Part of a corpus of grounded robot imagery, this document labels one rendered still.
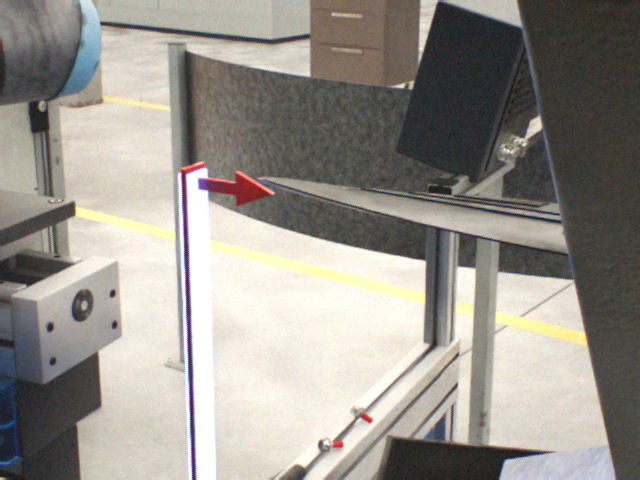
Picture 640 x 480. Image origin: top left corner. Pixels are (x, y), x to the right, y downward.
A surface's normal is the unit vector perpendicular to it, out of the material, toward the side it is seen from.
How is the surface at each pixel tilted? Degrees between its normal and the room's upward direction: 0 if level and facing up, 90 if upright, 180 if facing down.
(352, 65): 90
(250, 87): 90
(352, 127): 90
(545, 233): 5
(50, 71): 109
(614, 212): 130
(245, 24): 90
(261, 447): 0
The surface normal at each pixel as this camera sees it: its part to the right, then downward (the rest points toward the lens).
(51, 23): 0.64, -0.23
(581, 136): -0.34, 0.81
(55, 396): 0.91, 0.13
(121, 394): 0.00, -0.96
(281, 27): 0.80, 0.18
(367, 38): -0.55, 0.25
